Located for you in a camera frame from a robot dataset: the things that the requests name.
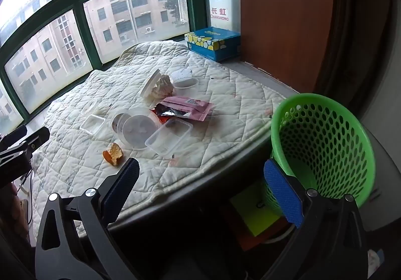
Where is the white quilted mat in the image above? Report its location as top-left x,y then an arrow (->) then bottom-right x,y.
30,40 -> 299,238

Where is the white styrofoam piece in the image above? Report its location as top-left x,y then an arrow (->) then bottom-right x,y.
174,68 -> 192,81

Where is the small clear plastic container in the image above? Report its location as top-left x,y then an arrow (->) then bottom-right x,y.
81,99 -> 98,116

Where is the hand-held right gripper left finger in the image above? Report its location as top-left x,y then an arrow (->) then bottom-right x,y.
35,157 -> 141,280

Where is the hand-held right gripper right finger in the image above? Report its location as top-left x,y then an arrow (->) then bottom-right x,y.
260,158 -> 368,280

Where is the red snack wrapper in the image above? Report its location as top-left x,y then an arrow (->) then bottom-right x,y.
150,103 -> 188,125

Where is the orange peel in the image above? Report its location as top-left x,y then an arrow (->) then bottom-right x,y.
103,143 -> 123,167

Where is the brown wooden cabinet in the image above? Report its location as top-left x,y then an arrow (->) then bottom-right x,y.
239,0 -> 336,94

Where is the red-brown book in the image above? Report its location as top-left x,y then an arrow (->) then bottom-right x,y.
219,205 -> 289,251

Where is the clear rectangular plastic container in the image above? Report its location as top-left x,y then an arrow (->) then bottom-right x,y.
145,118 -> 193,158

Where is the clear round plastic lid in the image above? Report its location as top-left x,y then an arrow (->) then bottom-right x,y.
121,115 -> 159,150

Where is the clear round plastic container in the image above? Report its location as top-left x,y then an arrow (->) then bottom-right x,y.
112,113 -> 132,136

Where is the yellow-green paper sheet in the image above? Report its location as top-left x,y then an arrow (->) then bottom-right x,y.
230,187 -> 282,237

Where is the green plastic basket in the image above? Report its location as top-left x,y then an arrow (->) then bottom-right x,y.
261,93 -> 376,230

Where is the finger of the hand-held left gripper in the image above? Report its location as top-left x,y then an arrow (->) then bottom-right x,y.
6,127 -> 51,161
0,125 -> 28,146

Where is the crumpled clear plastic wrap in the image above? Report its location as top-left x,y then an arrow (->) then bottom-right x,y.
150,75 -> 174,100

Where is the clear round plastic cup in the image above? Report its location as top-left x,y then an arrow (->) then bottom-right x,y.
173,78 -> 199,97

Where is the white round lid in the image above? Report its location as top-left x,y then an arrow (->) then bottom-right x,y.
142,69 -> 161,100

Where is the pink packet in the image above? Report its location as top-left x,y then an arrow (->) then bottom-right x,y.
161,96 -> 214,122

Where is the apartment building outside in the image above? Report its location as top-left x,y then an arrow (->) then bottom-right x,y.
0,0 -> 191,124

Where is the blue spotted tissue box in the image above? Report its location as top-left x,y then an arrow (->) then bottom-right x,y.
184,27 -> 242,62

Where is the clear rectangular plastic lid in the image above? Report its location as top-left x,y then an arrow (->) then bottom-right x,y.
80,114 -> 105,135

